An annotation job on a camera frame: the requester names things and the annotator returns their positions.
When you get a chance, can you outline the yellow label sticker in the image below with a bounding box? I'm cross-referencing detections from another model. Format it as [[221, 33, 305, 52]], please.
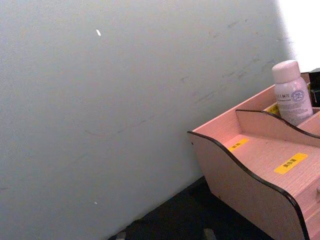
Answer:
[[264, 103, 280, 118], [273, 152, 309, 175], [227, 137, 250, 153]]

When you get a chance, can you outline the black box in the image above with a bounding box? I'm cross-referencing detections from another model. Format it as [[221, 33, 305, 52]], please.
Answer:
[[308, 67, 320, 105]]

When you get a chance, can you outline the pale wooden desk organizer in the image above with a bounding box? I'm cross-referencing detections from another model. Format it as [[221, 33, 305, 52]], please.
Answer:
[[187, 72, 320, 240]]

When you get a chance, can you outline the black table cloth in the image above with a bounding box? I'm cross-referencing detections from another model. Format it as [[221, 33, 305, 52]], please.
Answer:
[[107, 175, 276, 240]]

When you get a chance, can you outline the white plastic bottle with label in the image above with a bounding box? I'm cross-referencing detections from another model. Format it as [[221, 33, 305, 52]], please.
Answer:
[[271, 59, 314, 127]]

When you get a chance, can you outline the pale grey wall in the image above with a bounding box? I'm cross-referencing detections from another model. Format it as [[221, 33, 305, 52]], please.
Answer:
[[0, 0, 301, 240]]

